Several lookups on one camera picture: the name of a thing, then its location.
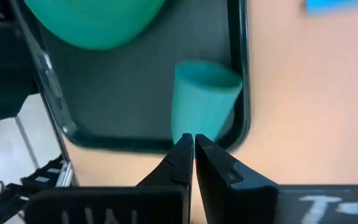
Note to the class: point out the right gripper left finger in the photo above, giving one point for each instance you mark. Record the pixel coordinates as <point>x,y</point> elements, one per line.
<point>179,165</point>

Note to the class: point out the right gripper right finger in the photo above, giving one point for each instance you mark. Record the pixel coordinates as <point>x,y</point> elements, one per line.
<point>222,186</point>

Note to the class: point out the green plastic cup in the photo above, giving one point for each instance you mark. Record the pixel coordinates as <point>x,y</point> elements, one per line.
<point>204,99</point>

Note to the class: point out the dark green plastic tray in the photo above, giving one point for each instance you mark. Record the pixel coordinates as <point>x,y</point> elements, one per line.
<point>129,93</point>

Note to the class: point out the green plastic plate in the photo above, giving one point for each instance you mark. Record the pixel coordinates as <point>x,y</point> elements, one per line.
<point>95,21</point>

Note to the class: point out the black chair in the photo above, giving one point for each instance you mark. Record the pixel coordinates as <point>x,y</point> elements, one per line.
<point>2,77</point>

